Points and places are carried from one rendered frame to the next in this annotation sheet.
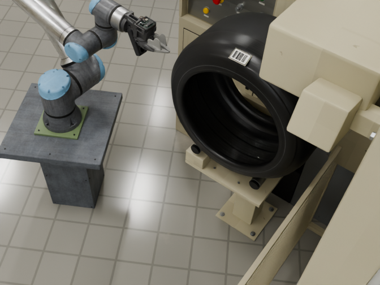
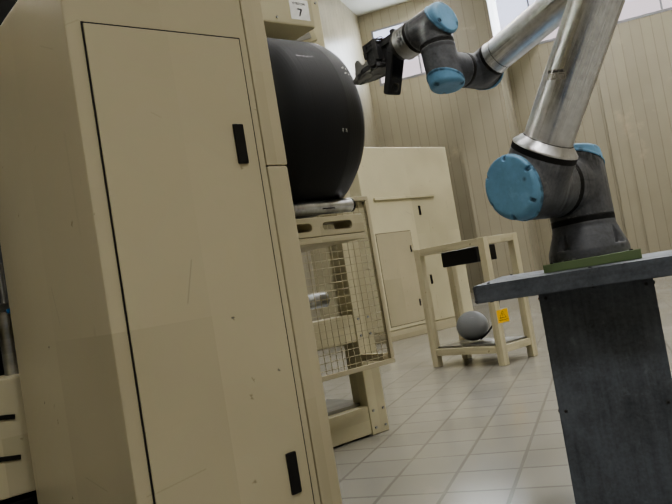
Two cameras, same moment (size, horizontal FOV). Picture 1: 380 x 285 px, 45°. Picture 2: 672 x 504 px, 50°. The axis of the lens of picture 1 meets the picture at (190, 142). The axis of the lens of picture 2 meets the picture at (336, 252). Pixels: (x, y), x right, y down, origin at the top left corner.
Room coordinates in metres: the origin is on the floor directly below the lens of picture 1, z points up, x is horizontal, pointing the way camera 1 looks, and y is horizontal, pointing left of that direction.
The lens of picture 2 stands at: (3.44, 0.57, 0.65)
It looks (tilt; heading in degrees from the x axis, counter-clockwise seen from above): 3 degrees up; 197
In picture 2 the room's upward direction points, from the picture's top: 9 degrees counter-clockwise
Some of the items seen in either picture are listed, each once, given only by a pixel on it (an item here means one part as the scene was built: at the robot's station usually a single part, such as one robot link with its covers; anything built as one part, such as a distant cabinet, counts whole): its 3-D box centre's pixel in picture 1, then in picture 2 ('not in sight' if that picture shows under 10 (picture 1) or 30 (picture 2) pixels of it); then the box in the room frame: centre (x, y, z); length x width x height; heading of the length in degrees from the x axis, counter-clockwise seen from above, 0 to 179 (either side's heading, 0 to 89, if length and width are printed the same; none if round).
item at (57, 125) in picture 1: (61, 112); (586, 237); (1.58, 0.65, 0.67); 0.19 x 0.19 x 0.10
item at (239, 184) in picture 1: (244, 156); (287, 247); (1.27, -0.24, 0.80); 0.37 x 0.36 x 0.02; 56
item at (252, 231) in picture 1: (246, 211); not in sight; (1.49, -0.36, 0.01); 0.27 x 0.27 x 0.02; 56
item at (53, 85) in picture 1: (57, 91); (573, 183); (1.58, 0.64, 0.80); 0.17 x 0.15 x 0.18; 145
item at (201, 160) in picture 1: (218, 134); (311, 229); (1.35, -0.12, 0.83); 0.36 x 0.09 x 0.06; 146
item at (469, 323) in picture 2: not in sight; (474, 301); (-1.36, 0.02, 0.40); 0.60 x 0.35 x 0.80; 56
